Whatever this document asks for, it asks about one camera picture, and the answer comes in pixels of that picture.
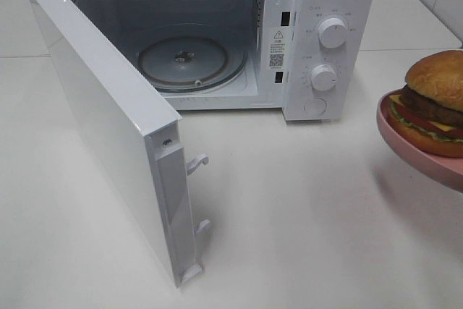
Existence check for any pink plate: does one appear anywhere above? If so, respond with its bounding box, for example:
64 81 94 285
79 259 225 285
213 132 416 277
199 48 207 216
376 90 462 192

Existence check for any glass microwave turntable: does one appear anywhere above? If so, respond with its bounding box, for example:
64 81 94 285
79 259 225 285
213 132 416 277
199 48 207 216
137 23 247 93

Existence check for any white microwave door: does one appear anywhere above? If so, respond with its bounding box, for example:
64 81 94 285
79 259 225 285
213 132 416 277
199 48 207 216
30 0 211 286

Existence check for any white microwave oven body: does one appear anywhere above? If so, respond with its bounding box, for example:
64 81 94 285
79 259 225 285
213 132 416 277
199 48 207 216
71 0 372 121

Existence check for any round white door button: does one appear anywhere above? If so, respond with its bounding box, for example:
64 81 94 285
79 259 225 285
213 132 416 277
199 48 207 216
304 98 327 117

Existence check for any white control knob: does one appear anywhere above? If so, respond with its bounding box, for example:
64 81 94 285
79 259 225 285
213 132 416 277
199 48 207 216
309 64 337 92
317 16 348 48

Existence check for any burger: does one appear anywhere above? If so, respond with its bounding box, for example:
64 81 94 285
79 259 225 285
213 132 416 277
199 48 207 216
387 50 462 158

